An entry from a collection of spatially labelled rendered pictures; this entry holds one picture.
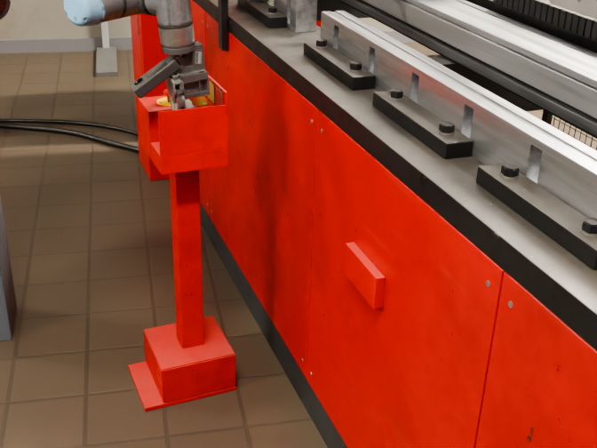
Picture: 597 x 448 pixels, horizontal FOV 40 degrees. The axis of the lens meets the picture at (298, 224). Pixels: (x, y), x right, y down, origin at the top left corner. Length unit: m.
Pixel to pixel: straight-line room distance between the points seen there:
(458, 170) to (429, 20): 0.76
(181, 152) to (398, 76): 0.52
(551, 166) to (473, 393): 0.38
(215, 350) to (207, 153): 0.58
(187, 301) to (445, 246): 0.97
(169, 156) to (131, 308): 0.86
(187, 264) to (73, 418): 0.50
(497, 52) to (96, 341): 1.40
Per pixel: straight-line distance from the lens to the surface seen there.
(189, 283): 2.12
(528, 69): 1.77
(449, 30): 2.03
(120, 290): 2.73
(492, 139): 1.42
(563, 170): 1.27
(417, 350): 1.51
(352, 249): 1.66
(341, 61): 1.88
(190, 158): 1.89
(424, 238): 1.41
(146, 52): 3.31
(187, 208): 2.02
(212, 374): 2.22
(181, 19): 1.81
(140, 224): 3.14
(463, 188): 1.35
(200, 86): 1.86
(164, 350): 2.23
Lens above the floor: 1.41
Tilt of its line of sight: 27 degrees down
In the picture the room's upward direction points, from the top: 2 degrees clockwise
